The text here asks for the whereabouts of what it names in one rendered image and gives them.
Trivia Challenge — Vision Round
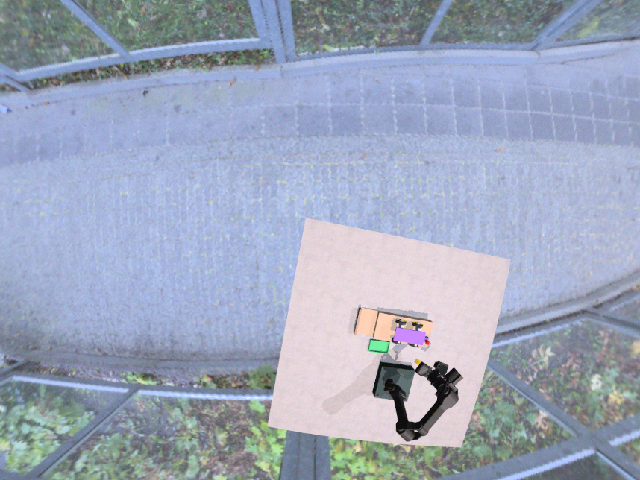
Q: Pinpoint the purple wheeled trolley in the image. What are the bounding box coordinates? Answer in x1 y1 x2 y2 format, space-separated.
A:
392 319 429 347

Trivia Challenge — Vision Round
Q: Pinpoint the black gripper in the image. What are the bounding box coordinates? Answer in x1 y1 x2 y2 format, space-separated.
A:
415 362 442 386

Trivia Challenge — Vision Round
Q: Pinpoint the green tray floor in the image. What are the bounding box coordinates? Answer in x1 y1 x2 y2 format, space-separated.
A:
370 341 389 352

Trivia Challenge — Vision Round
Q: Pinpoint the tan wooden ramp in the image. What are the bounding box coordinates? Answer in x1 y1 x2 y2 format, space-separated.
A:
354 307 433 341

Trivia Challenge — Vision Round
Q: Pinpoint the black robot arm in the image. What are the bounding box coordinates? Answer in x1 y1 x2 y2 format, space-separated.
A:
383 361 463 442

